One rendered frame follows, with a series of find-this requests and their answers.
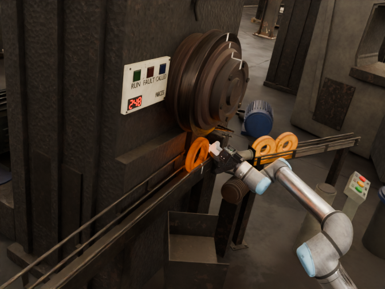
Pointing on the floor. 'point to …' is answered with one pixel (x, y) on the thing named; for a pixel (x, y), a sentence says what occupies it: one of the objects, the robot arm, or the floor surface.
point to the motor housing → (228, 213)
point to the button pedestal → (354, 196)
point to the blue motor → (258, 119)
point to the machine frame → (93, 121)
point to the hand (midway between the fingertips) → (207, 145)
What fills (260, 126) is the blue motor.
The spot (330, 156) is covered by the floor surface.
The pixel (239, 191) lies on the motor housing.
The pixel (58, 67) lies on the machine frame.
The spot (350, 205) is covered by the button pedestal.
